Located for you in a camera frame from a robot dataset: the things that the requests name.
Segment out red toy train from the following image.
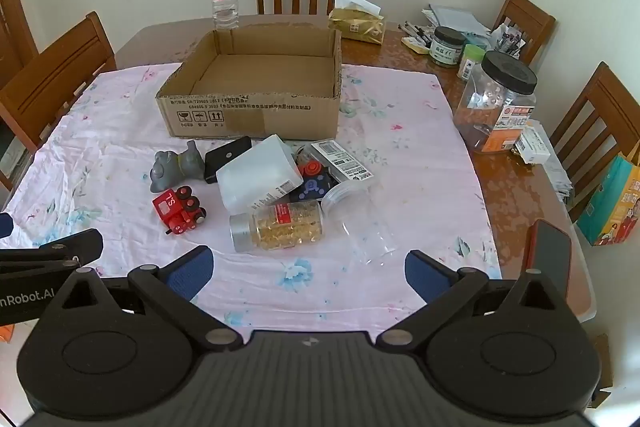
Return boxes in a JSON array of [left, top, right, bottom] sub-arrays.
[[152, 186, 208, 237]]

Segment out grey elephant toy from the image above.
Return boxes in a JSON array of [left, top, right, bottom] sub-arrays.
[[151, 140, 206, 194]]

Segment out white medicine box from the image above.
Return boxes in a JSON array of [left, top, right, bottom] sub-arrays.
[[512, 127, 551, 165]]

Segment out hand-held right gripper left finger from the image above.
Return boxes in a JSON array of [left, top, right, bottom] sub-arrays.
[[47, 245, 243, 353]]

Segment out stack of papers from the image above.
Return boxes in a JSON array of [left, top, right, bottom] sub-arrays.
[[422, 4, 493, 40]]

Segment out large clear jar black lid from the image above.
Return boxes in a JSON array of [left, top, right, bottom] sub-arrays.
[[453, 51, 538, 154]]

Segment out pen holder with stationery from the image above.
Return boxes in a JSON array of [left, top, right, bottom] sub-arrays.
[[492, 23, 527, 56]]

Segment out translucent white plastic box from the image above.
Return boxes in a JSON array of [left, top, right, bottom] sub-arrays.
[[216, 134, 303, 214]]

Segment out bottle of golden capsules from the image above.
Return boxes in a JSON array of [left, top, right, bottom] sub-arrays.
[[230, 199, 326, 253]]

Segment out colourful paper bag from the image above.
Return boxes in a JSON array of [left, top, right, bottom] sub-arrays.
[[576, 154, 640, 247]]

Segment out clear case with white label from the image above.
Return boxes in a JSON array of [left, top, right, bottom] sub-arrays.
[[310, 139, 376, 182]]

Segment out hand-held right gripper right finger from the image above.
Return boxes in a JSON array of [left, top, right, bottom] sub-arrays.
[[376, 249, 573, 353]]

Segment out pink floral tablecloth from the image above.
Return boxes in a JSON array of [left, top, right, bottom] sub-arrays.
[[0, 62, 502, 344]]

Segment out cardboard box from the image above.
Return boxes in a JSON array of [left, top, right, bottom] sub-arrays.
[[155, 28, 343, 141]]

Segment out gold tissue box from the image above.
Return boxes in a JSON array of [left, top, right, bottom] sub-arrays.
[[327, 0, 387, 45]]

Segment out phone in red case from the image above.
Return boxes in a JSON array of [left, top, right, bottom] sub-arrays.
[[525, 218, 572, 295]]

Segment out black flat box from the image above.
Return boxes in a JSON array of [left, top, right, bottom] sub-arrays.
[[204, 136, 253, 184]]

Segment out black cube toy red buttons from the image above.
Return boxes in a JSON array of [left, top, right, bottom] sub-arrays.
[[290, 159, 341, 202]]

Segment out glass jar with dark lid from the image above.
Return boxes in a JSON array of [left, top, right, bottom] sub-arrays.
[[430, 26, 466, 68]]

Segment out stack of white packets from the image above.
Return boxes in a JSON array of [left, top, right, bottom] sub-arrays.
[[530, 119, 574, 204]]

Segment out bundle of pens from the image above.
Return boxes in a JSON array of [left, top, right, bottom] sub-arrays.
[[398, 22, 435, 48]]

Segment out clear plastic jar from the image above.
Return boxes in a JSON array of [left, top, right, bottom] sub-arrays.
[[321, 183, 398, 264]]

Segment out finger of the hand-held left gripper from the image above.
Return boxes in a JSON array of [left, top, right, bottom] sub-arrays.
[[0, 228, 104, 280]]

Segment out small green bottle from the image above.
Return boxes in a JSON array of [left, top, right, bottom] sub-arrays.
[[459, 44, 487, 81]]

